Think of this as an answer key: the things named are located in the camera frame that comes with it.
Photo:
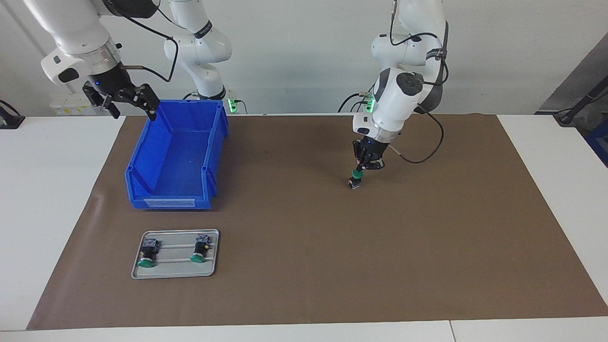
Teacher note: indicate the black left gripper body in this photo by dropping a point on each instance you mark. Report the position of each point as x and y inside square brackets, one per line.
[369, 149]

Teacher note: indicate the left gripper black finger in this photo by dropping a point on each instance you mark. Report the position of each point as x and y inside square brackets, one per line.
[375, 165]
[359, 164]

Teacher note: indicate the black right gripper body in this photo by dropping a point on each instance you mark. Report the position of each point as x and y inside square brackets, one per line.
[111, 80]

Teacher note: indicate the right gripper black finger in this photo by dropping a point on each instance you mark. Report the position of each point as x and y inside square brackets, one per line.
[146, 95]
[97, 95]

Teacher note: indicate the green push button switch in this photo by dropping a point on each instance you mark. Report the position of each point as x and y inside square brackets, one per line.
[200, 248]
[355, 183]
[148, 251]

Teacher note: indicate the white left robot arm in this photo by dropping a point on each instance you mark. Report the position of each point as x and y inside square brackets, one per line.
[394, 104]

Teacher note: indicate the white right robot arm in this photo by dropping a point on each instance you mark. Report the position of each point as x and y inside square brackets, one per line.
[71, 28]

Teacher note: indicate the white box with green light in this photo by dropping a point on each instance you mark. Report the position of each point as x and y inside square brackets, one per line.
[232, 104]
[369, 103]

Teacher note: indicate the blue plastic storage bin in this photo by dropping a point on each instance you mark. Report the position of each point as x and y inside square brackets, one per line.
[175, 156]

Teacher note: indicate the black clamp stand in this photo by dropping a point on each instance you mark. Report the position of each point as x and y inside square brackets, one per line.
[9, 121]

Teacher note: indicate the brown table mat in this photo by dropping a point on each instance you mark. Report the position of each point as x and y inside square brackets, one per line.
[332, 261]

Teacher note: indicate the grey metal tray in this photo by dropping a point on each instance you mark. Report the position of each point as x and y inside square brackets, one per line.
[175, 270]

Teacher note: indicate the black tripod stand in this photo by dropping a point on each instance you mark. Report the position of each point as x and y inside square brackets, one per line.
[565, 116]

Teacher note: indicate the blue crate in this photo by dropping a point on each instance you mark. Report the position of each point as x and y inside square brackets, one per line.
[601, 142]

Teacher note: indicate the white wall socket panel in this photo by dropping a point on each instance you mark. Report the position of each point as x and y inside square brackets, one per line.
[66, 110]

